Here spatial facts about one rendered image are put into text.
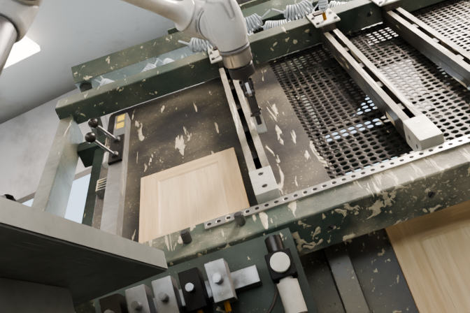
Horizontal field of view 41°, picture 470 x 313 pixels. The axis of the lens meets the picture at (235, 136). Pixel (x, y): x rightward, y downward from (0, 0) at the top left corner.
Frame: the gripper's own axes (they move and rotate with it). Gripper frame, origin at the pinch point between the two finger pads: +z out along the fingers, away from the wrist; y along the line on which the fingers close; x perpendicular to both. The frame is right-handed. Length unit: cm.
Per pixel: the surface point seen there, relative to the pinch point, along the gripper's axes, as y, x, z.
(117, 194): -6.7, 47.9, 4.2
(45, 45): 257, 119, 13
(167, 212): -22.0, 33.0, 6.7
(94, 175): 31, 62, 13
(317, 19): 70, -37, -2
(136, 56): 121, 44, 3
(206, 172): -7.3, 20.1, 6.8
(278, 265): -63, 7, 4
